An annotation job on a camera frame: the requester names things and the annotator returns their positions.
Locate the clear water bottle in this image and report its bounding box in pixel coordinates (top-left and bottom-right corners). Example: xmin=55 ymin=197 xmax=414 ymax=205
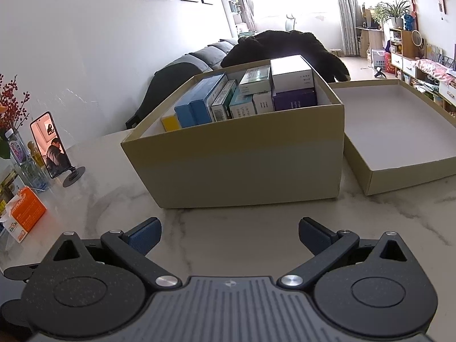
xmin=19 ymin=157 xmax=50 ymax=193

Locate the smartphone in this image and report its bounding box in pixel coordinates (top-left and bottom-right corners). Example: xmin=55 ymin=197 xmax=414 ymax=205
xmin=29 ymin=111 xmax=71 ymax=179

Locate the black phone stand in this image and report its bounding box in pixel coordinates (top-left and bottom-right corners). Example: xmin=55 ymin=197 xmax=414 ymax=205
xmin=62 ymin=166 xmax=86 ymax=188

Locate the white green medicine box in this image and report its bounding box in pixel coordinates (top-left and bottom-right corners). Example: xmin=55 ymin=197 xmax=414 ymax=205
xmin=211 ymin=79 xmax=239 ymax=122

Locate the wooden shelf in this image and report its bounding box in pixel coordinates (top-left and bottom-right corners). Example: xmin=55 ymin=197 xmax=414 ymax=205
xmin=386 ymin=28 xmax=416 ymax=59

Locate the wooden desk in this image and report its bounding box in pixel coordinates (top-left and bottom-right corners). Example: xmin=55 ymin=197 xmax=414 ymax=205
xmin=355 ymin=25 xmax=385 ymax=58

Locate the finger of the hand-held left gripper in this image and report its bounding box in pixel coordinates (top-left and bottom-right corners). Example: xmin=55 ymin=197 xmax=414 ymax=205
xmin=3 ymin=263 xmax=41 ymax=283

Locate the light blue medicine box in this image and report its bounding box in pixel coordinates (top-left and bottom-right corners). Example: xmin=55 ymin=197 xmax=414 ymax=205
xmin=229 ymin=89 xmax=257 ymax=119

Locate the tan cardboard box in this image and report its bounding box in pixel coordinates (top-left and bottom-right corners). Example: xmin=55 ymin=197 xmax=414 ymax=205
xmin=120 ymin=55 xmax=345 ymax=209

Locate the purple box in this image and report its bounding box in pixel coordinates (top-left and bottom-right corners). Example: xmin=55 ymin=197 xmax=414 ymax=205
xmin=271 ymin=87 xmax=318 ymax=112

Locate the yellow liquid glass bottle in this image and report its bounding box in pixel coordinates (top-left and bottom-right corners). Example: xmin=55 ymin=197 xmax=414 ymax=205
xmin=27 ymin=141 xmax=43 ymax=168

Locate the large white carton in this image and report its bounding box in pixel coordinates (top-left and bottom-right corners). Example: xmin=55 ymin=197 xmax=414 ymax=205
xmin=270 ymin=54 xmax=316 ymax=94

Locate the yellow lidded jar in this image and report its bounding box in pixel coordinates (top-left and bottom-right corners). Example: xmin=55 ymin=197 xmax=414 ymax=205
xmin=0 ymin=169 xmax=18 ymax=214

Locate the black fleece jacket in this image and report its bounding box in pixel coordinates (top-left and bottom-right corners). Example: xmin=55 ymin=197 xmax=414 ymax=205
xmin=220 ymin=29 xmax=351 ymax=82

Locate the white low cabinet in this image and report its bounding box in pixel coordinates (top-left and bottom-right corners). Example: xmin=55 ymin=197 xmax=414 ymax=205
xmin=390 ymin=52 xmax=456 ymax=109

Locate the tan cardboard box lid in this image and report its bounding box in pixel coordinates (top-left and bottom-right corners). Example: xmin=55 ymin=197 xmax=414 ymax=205
xmin=328 ymin=79 xmax=456 ymax=196

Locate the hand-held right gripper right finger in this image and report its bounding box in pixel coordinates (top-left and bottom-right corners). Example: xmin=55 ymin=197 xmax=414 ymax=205
xmin=277 ymin=217 xmax=407 ymax=288

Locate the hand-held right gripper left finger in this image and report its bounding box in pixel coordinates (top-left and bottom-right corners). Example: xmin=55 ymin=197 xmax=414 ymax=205
xmin=53 ymin=217 xmax=181 ymax=289

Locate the white barcode medicine box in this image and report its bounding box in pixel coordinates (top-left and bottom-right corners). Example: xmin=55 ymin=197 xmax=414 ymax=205
xmin=252 ymin=91 xmax=274 ymax=115

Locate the orange box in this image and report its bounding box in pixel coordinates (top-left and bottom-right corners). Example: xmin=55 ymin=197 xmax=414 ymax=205
xmin=0 ymin=186 xmax=48 ymax=243

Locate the pink cloth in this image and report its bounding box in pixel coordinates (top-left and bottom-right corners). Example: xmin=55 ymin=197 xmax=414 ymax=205
xmin=410 ymin=59 xmax=456 ymax=86

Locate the white marble desktop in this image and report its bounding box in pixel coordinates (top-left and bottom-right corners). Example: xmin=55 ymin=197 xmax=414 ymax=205
xmin=0 ymin=128 xmax=456 ymax=328

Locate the potted green plant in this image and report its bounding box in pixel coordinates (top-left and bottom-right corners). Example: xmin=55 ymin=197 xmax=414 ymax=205
xmin=372 ymin=0 xmax=412 ymax=29

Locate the white yellow-green medicine box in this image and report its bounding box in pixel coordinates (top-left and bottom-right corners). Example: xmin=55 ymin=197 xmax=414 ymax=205
xmin=238 ymin=66 xmax=272 ymax=96

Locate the red berry bouquet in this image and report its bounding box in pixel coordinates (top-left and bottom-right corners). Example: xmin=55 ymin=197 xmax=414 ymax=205
xmin=0 ymin=74 xmax=31 ymax=159

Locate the grey sofa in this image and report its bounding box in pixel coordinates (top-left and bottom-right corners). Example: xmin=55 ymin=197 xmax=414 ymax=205
xmin=153 ymin=37 xmax=239 ymax=79

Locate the large white medicine box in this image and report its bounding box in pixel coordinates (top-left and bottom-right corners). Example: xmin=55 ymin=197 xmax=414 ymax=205
xmin=160 ymin=115 xmax=181 ymax=133

